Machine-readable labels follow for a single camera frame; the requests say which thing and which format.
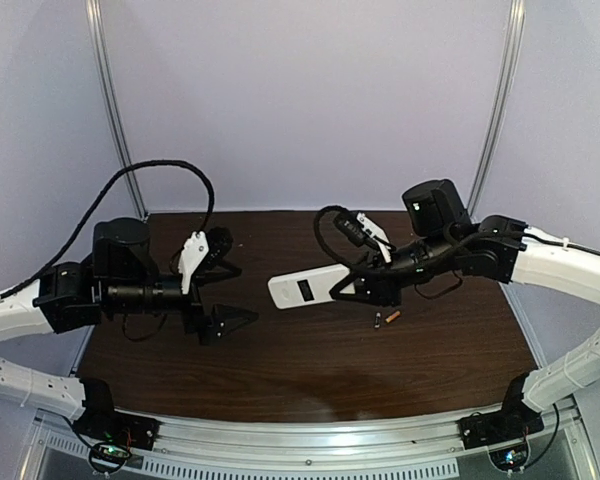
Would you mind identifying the orange AAA battery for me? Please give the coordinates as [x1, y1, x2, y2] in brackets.
[384, 311, 401, 324]

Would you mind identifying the white remote control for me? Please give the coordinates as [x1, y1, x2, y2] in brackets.
[267, 264, 350, 310]

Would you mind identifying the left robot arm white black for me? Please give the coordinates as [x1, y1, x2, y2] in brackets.
[0, 218, 258, 423]

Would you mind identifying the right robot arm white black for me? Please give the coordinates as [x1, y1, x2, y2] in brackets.
[313, 179, 600, 418]

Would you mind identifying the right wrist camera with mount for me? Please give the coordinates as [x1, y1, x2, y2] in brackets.
[333, 211, 396, 264]

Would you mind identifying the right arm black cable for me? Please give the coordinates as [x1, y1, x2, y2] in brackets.
[313, 203, 600, 281]

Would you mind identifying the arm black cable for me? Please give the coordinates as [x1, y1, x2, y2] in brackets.
[0, 158, 216, 306]
[313, 203, 600, 281]

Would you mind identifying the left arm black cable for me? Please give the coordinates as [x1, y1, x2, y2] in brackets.
[0, 158, 216, 306]

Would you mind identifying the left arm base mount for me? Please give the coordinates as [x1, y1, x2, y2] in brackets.
[68, 379, 160, 478]

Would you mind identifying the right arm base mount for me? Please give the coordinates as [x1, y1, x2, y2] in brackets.
[457, 401, 544, 474]

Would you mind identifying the curved aluminium front rail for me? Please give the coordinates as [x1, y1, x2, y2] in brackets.
[14, 398, 600, 479]

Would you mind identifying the left aluminium frame post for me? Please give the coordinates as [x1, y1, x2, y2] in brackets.
[84, 0, 149, 221]

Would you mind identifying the aluminium frame post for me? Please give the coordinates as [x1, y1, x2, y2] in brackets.
[84, 0, 149, 221]
[467, 0, 526, 218]

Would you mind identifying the right aluminium frame post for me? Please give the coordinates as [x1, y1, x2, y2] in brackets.
[467, 0, 526, 218]

